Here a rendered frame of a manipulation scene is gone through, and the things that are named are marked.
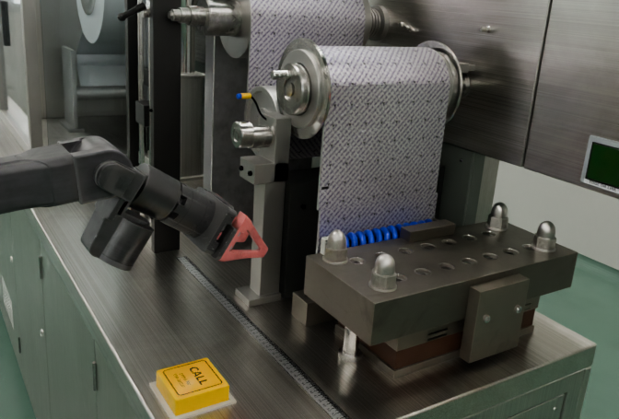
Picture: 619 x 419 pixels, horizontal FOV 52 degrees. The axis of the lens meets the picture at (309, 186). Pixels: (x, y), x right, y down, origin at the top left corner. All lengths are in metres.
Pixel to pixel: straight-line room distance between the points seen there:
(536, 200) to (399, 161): 3.09
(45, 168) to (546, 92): 0.71
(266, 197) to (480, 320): 0.36
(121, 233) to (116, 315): 0.26
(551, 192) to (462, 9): 2.91
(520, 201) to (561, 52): 3.15
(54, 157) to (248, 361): 0.38
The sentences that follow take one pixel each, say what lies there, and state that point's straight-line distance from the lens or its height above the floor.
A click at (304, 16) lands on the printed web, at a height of 1.35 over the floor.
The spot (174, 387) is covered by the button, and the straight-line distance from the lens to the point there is 0.82.
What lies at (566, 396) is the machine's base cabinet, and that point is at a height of 0.82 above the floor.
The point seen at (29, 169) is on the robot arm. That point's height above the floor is 1.19.
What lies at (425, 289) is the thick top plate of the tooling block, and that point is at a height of 1.03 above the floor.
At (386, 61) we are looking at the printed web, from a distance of 0.98.
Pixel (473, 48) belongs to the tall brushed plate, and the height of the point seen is 1.31.
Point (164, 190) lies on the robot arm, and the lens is 0.79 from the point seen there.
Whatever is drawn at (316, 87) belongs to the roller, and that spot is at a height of 1.26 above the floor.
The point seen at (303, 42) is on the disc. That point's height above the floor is 1.32.
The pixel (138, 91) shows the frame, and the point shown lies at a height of 1.19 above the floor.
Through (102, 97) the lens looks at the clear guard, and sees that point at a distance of 1.86.
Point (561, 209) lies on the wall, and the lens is 3.97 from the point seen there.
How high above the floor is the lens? 1.39
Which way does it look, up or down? 17 degrees down
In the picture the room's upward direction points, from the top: 4 degrees clockwise
